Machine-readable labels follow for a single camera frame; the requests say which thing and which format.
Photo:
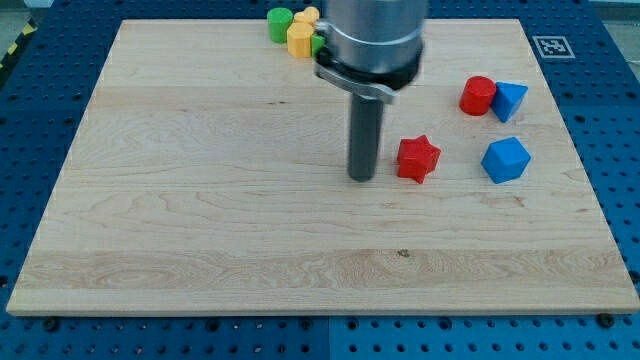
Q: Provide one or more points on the yellow heart block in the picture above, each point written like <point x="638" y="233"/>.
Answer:
<point x="308" y="16"/>

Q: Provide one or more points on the small green block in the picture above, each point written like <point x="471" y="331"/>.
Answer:
<point x="317" y="43"/>

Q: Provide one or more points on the yellow hexagon block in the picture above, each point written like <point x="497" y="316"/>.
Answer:
<point x="299" y="39"/>

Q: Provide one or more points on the white fiducial marker tag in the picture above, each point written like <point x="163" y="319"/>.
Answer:
<point x="553" y="47"/>

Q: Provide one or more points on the dark cylindrical pointer tool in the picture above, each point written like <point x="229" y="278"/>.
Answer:
<point x="366" y="118"/>

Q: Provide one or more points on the wooden board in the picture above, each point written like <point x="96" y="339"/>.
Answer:
<point x="207" y="178"/>

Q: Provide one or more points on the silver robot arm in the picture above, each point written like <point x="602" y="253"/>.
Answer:
<point x="372" y="48"/>

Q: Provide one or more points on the blue cube block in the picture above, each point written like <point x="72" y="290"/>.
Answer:
<point x="505" y="160"/>

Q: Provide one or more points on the red cylinder block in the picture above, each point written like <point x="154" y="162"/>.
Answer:
<point x="477" y="95"/>

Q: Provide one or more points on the green cylinder block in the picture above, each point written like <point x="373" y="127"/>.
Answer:
<point x="278" y="20"/>

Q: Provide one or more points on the blue triangle block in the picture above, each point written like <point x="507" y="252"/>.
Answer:
<point x="507" y="100"/>

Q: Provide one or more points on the red star block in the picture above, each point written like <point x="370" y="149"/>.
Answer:
<point x="417" y="158"/>

